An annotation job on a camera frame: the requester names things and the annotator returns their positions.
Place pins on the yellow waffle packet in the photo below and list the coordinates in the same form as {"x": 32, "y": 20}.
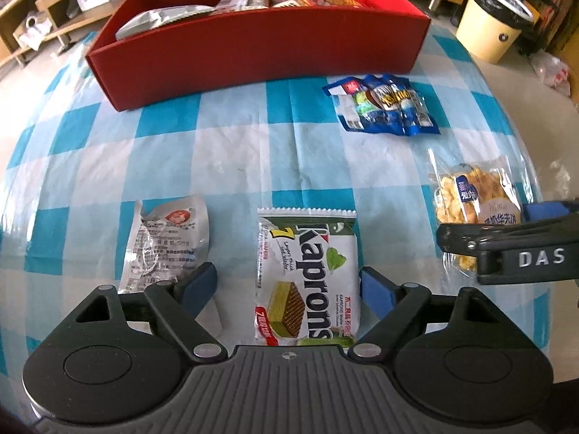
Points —
{"x": 470, "y": 199}

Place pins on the yellow trash bin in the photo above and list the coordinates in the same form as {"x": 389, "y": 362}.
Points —
{"x": 491, "y": 22}

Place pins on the green white wafer packet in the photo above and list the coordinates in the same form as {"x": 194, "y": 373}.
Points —
{"x": 307, "y": 275}

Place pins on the low wooden shelf unit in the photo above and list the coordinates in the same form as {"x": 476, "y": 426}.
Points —
{"x": 40, "y": 13}

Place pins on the red cardboard box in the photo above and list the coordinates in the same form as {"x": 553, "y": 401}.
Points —
{"x": 253, "y": 54}

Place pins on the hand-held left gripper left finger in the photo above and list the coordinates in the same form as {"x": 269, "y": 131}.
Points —
{"x": 201, "y": 287}

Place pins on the silver packet with red logo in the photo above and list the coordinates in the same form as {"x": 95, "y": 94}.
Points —
{"x": 167, "y": 244}

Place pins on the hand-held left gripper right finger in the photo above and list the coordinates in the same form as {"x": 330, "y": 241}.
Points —
{"x": 373, "y": 289}

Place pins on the white paper bag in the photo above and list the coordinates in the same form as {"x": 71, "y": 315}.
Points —
{"x": 31, "y": 31}

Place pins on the blue snack packet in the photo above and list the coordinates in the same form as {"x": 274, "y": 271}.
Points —
{"x": 384, "y": 106}

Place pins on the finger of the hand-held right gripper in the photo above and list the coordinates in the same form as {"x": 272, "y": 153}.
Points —
{"x": 547, "y": 211}
{"x": 466, "y": 237}

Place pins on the clear plastic bag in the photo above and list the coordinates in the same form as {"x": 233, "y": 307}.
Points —
{"x": 552, "y": 72}

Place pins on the blue white checked tablecloth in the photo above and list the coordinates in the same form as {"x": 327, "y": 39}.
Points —
{"x": 226, "y": 158}

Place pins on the beige striped snack packet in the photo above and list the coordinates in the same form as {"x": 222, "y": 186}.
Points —
{"x": 244, "y": 2}

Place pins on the white grey snack packet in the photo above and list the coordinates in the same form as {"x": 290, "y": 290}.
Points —
{"x": 163, "y": 20}

